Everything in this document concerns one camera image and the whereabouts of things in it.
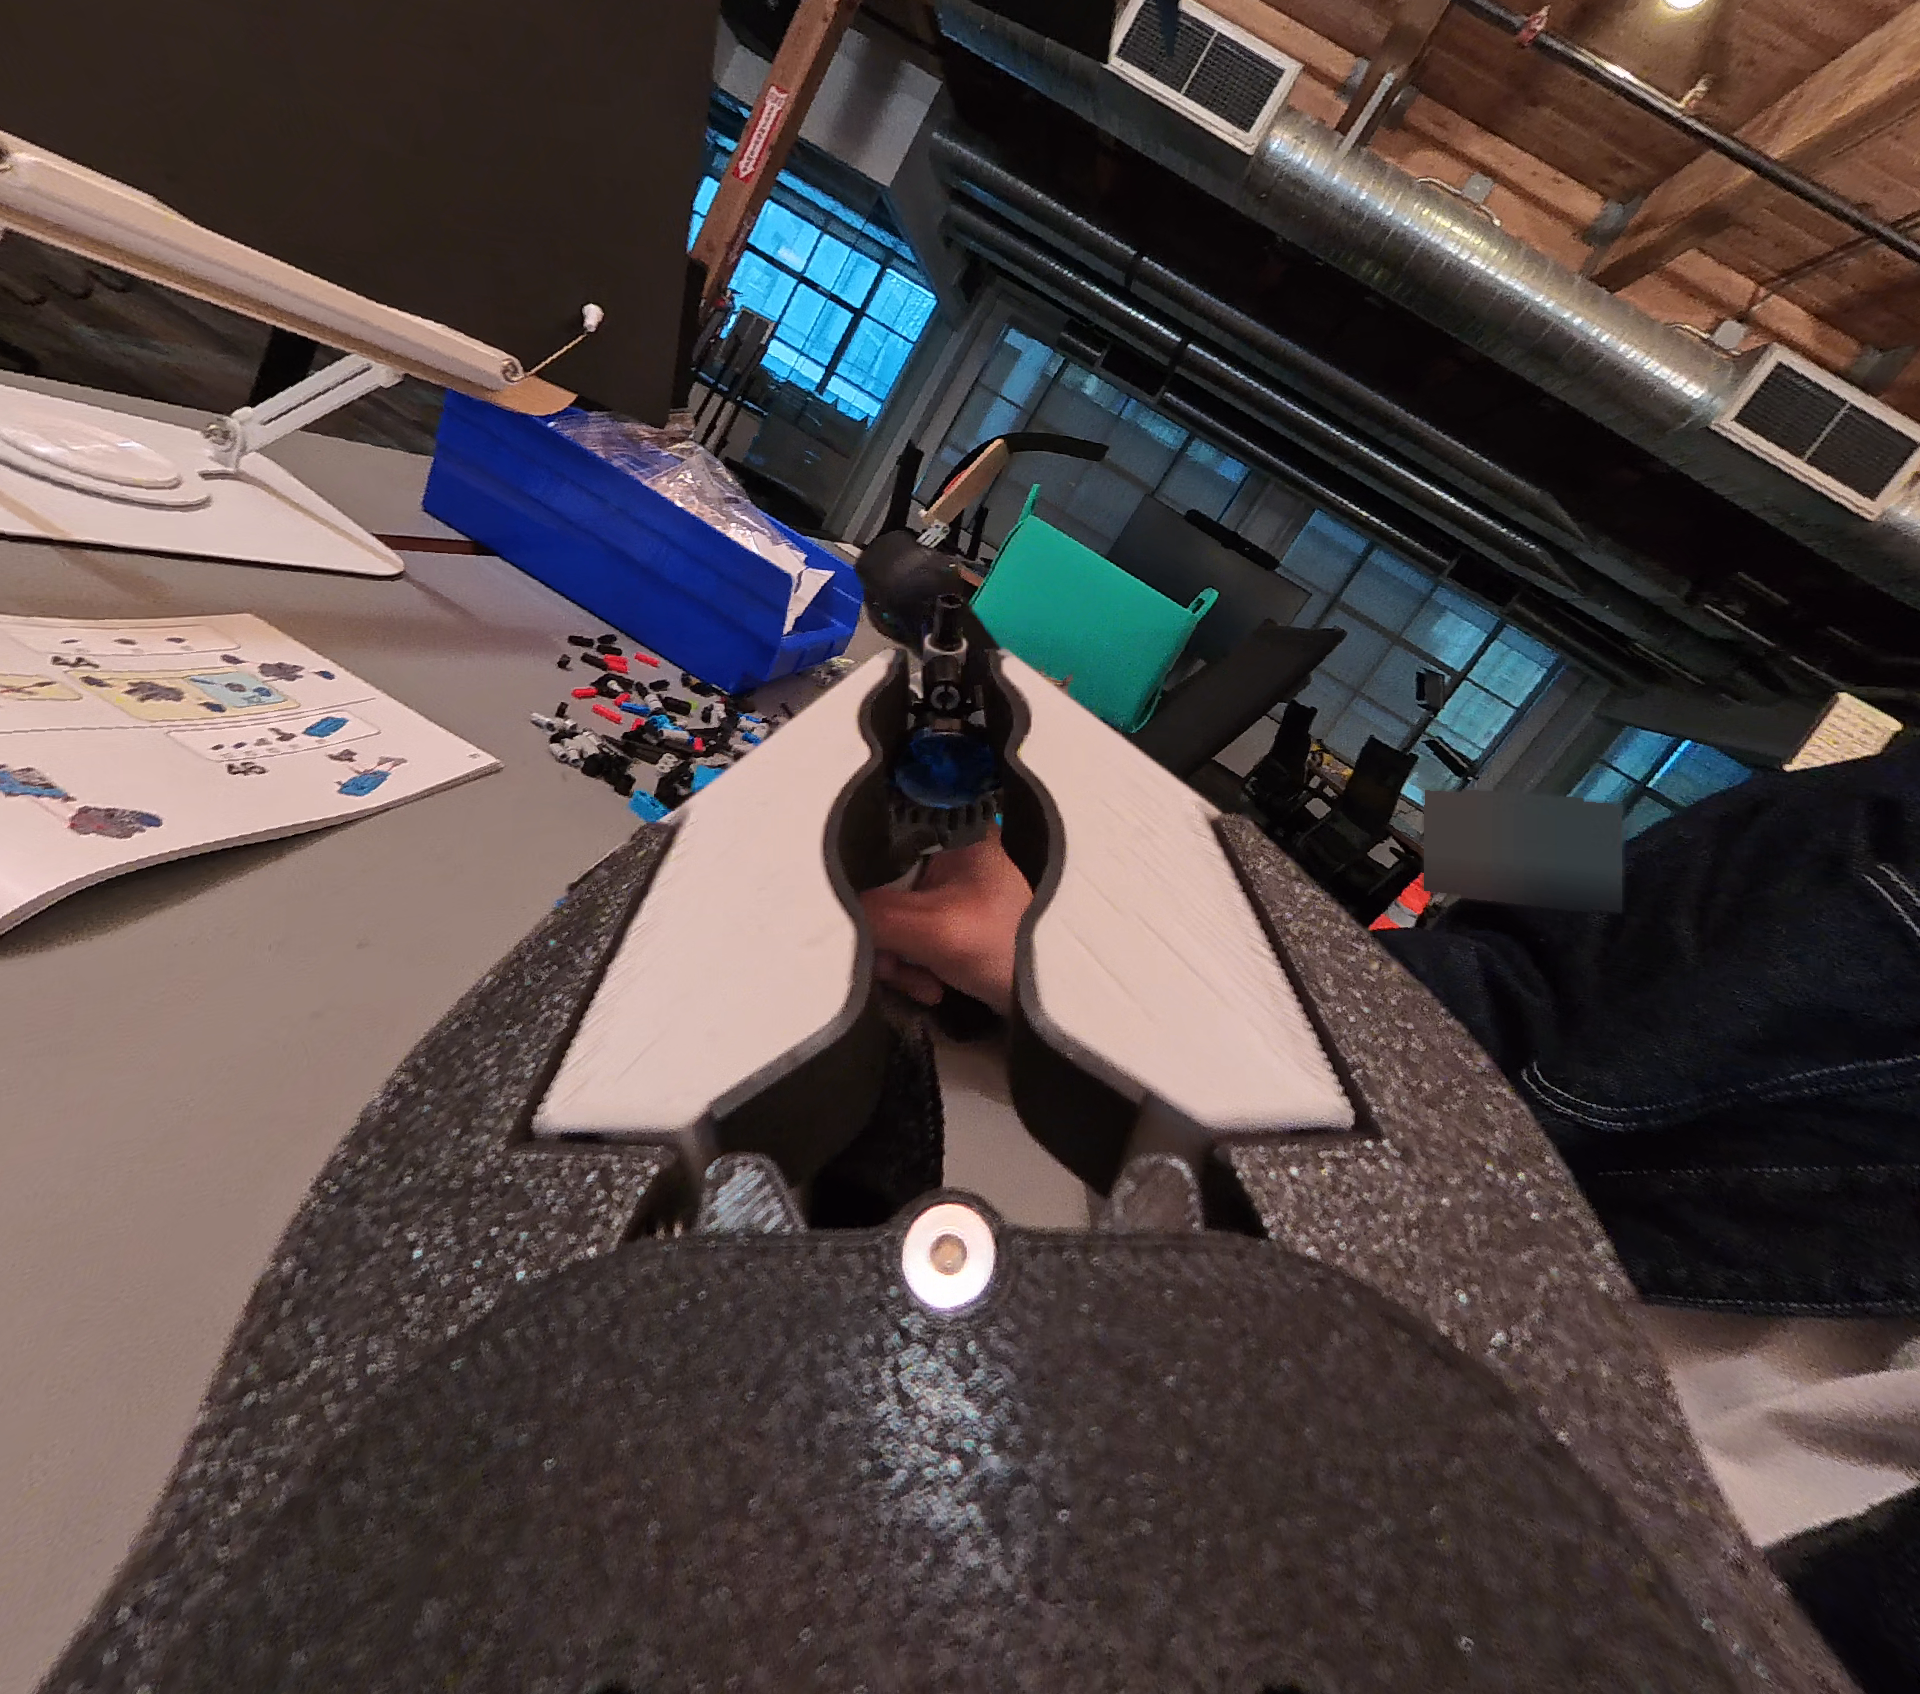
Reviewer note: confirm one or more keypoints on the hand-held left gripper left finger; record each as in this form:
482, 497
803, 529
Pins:
719, 960

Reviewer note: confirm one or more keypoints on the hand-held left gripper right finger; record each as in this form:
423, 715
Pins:
1185, 960

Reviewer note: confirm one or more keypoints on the grey gear brick assembly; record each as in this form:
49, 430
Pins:
944, 689

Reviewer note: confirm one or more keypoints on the blue round brick piece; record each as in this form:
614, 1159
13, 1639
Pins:
944, 767

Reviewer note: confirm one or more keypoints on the white desk lamp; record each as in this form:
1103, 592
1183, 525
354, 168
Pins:
227, 494

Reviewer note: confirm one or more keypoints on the person's right hand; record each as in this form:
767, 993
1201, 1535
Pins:
961, 929

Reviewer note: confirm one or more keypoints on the wood topped black stand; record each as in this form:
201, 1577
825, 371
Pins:
976, 472

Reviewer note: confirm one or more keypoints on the crumpled clear plastic bag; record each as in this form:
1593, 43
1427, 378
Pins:
707, 494

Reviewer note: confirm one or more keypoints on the pile of small brick parts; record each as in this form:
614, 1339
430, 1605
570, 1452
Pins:
660, 718

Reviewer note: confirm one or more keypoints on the blue lit window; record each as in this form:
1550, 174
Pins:
826, 298

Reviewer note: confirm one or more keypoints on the blue plastic bin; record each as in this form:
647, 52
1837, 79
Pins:
601, 538

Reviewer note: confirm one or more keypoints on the black ceiling pipes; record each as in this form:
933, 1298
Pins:
1201, 359

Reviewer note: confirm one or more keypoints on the instruction booklet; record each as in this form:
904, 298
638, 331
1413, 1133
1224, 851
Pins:
227, 748

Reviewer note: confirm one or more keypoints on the person's denim jacket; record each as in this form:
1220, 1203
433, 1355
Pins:
1800, 899

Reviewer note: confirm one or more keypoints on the person's white shirt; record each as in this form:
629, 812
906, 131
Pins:
1788, 1410

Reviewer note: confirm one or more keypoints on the black divider panel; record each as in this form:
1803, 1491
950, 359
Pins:
300, 43

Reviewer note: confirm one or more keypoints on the metal conduit pipe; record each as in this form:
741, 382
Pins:
1502, 15

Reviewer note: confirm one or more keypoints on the paned glass window wall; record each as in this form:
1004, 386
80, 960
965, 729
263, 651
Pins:
1442, 651

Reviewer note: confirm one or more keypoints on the white duct vent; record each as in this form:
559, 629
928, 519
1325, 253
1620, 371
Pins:
1209, 65
1823, 426

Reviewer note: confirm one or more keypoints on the silver ventilation duct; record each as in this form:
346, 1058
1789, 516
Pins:
1472, 253

